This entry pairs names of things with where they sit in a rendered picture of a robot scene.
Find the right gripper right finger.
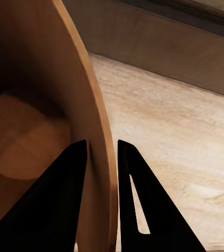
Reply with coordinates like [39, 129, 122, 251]
[117, 140, 206, 252]

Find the trash can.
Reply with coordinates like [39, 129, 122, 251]
[0, 0, 119, 252]

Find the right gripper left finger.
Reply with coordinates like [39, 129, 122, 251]
[0, 140, 87, 252]

